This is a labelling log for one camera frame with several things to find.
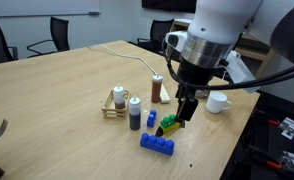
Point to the small wooden basket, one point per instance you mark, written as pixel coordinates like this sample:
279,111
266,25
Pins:
109,110

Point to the metal bracket parts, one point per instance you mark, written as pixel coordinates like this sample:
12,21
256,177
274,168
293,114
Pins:
287,127

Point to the red-brown sauce squeeze bottle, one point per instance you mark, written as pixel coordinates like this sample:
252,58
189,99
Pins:
156,88

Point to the large blue toy brick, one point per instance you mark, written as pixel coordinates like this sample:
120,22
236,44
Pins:
158,144

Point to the sauce bottle in basket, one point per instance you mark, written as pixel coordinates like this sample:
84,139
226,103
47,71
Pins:
119,100

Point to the black office chair middle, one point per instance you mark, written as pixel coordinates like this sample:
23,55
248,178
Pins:
59,34

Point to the small blue toy brick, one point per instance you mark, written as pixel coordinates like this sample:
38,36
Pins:
151,118

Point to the white power strip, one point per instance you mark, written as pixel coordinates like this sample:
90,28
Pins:
165,99

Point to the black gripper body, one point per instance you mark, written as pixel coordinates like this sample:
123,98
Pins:
193,74

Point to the small metal pot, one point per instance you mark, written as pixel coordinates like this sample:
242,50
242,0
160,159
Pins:
202,94

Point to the whiteboard tray with eraser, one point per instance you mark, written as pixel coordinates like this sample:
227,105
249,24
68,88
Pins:
90,13

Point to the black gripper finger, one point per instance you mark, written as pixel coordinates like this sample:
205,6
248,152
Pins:
180,102
187,109

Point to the white ceramic mug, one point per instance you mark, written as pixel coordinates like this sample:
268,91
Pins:
217,102

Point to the dark sauce squeeze bottle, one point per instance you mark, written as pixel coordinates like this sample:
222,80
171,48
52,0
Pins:
134,113

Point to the green and yellow toy brick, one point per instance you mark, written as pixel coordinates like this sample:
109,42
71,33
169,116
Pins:
168,124

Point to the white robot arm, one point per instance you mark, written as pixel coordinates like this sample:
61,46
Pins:
212,34

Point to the black office chair right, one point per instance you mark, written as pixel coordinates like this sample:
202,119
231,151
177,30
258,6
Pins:
158,31

